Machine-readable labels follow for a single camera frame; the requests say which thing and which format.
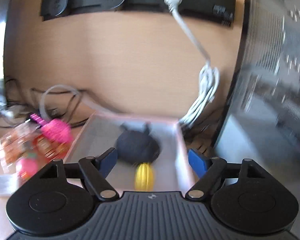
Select pink plastic toy strainer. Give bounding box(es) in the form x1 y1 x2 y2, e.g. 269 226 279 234
30 113 72 143

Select clear bread packet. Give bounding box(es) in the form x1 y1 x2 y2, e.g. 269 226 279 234
0 124 40 173

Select pink cardboard box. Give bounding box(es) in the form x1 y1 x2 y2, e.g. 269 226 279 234
65 114 195 193

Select black plush toy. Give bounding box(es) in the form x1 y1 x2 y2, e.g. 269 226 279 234
115 123 161 165

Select red snack packet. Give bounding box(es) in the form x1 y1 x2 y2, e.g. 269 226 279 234
33 135 70 162

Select yellow toy fruit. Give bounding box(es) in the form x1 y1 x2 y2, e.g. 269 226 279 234
134 163 154 191

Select pink toy fruit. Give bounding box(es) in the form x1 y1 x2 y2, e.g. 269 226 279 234
15 153 39 179

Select glass panel computer case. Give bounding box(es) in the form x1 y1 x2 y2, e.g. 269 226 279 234
213 0 300 198

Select white small packet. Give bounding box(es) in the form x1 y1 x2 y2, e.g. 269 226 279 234
0 173 19 197

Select grey looped cable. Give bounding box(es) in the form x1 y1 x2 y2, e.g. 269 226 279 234
39 84 121 120

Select black tangled cables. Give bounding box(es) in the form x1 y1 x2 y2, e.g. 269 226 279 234
0 78 91 128

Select white coiled power cable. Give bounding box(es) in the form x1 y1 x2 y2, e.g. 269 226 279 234
163 0 220 128

